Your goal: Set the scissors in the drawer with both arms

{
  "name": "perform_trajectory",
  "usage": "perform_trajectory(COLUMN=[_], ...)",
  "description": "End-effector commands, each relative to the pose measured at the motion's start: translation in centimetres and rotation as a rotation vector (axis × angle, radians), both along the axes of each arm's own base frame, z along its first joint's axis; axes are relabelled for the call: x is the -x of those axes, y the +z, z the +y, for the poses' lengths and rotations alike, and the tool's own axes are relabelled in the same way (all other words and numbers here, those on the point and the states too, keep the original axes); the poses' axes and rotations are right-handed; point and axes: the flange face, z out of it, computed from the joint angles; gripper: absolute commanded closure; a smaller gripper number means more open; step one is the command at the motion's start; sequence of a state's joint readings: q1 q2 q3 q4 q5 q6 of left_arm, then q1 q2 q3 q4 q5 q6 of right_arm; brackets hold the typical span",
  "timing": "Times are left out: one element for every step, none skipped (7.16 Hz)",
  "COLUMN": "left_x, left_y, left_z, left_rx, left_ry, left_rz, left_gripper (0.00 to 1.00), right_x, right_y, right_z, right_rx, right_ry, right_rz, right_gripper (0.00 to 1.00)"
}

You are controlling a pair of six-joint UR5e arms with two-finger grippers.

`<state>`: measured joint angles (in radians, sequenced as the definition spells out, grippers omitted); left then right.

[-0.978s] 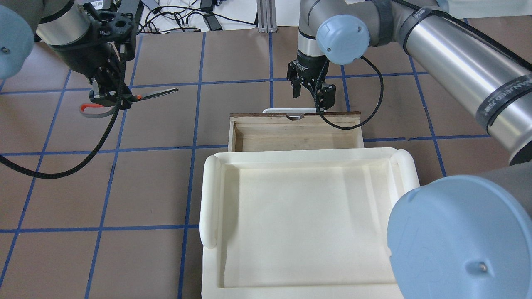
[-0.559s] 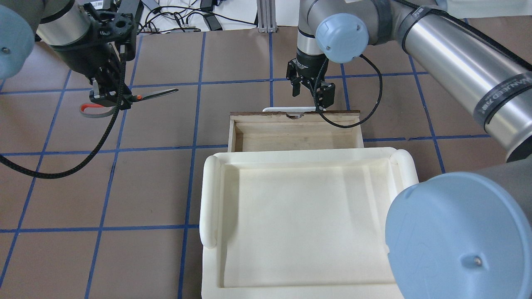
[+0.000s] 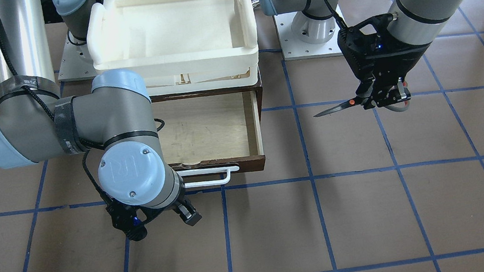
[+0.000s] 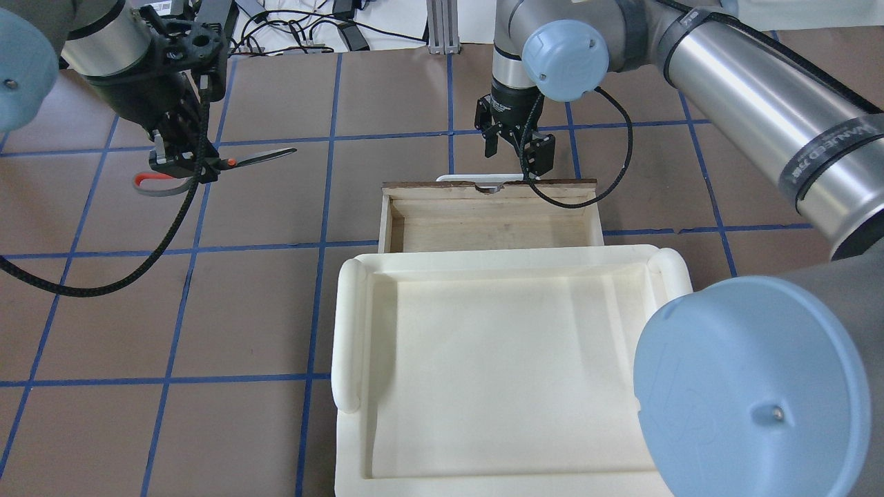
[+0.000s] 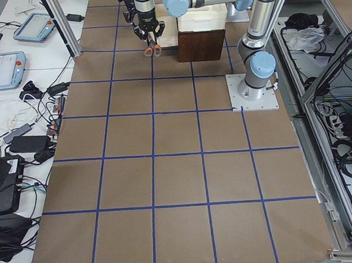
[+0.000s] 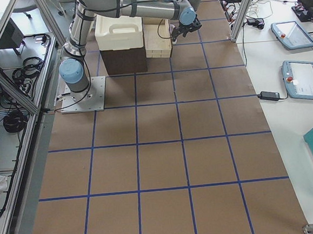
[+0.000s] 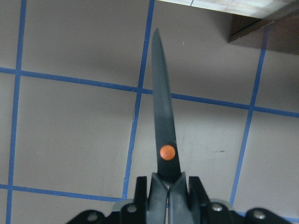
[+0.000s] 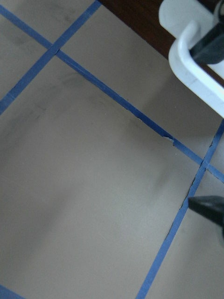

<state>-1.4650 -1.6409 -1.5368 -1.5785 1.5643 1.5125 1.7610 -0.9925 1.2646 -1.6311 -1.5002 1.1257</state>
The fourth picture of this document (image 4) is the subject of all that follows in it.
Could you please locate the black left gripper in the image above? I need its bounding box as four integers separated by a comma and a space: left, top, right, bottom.
90, 19, 230, 184

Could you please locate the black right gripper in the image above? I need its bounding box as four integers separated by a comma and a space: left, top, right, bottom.
474, 78, 544, 182

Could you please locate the white drawer handle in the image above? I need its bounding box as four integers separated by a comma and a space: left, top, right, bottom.
436, 174, 522, 194

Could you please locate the dark wooden drawer box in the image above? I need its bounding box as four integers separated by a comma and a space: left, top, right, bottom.
378, 179, 604, 253

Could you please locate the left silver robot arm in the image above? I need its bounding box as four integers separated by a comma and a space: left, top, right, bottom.
1, 1, 238, 183

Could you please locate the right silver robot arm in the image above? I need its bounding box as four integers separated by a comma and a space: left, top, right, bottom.
474, 1, 883, 496

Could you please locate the large black power brick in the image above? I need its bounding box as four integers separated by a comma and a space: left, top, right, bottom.
191, 0, 239, 42

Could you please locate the cream plastic tray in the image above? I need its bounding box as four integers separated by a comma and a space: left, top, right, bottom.
331, 244, 693, 496

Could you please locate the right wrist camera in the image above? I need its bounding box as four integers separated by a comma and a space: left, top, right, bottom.
525, 133, 556, 178

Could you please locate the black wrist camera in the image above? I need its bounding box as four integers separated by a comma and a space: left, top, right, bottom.
146, 18, 229, 70

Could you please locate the aluminium frame post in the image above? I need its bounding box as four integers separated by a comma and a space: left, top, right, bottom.
426, 0, 461, 55

